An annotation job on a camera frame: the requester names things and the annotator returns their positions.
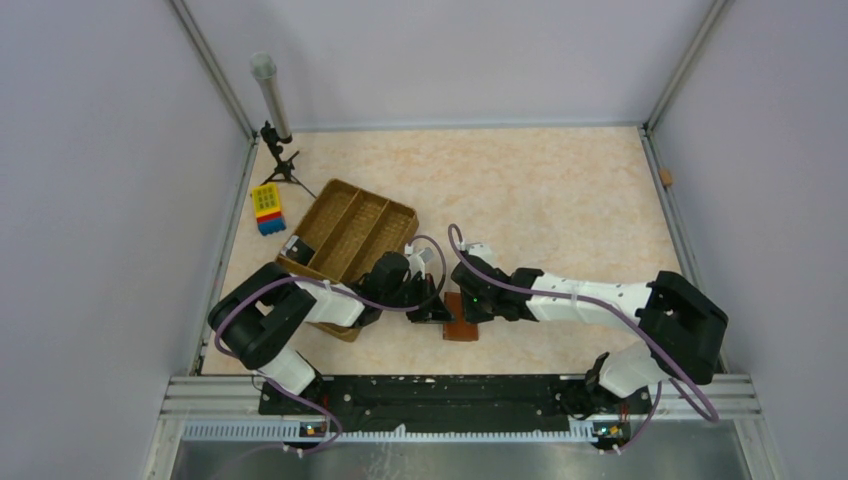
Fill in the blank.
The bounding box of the small tan wall block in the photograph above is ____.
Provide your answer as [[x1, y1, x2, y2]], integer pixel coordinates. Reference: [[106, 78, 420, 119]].
[[658, 168, 674, 188]]

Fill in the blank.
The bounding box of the stack of credit cards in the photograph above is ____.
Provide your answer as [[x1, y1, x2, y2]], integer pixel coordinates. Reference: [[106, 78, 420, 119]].
[[280, 235, 316, 265]]

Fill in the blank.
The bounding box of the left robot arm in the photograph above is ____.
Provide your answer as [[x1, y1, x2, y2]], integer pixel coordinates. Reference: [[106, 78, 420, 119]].
[[207, 246, 453, 414]]

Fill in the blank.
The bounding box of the grey tube on tripod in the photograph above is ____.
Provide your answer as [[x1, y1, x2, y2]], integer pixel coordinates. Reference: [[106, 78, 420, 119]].
[[250, 51, 317, 199]]

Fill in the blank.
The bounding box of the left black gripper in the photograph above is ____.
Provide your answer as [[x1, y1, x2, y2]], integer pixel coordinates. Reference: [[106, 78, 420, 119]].
[[381, 273, 453, 323]]

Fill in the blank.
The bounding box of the woven straw divided tray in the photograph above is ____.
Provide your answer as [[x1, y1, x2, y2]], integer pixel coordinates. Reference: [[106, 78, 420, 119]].
[[275, 179, 419, 306]]

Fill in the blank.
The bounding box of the colourful toy brick block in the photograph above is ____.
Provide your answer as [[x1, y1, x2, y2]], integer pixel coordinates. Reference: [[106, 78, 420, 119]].
[[251, 183, 287, 236]]

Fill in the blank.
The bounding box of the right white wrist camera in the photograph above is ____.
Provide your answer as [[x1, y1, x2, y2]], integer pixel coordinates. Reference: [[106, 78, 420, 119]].
[[460, 242, 497, 266]]

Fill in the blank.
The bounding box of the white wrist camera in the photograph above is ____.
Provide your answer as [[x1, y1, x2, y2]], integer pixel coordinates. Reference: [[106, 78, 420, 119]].
[[404, 244, 435, 277], [460, 242, 497, 266]]

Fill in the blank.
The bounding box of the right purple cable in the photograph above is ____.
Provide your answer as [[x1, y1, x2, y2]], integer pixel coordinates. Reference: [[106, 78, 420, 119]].
[[447, 223, 721, 455]]

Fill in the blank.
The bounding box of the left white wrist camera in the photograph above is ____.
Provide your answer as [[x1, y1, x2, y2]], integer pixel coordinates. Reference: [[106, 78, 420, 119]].
[[404, 244, 435, 277]]

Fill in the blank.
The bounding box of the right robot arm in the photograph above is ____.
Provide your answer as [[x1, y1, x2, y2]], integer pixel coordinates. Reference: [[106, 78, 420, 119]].
[[451, 253, 729, 412]]

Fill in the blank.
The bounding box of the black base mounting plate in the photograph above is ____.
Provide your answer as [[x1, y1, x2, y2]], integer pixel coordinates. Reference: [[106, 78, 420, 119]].
[[258, 374, 650, 433]]

